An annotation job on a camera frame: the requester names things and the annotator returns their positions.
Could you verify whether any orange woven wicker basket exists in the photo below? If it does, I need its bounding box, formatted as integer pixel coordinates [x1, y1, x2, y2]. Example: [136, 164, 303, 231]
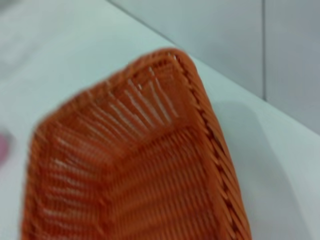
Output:
[19, 47, 254, 240]

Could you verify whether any pink white ball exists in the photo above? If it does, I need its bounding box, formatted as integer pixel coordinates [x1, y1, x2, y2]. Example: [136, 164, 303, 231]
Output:
[0, 133, 13, 165]

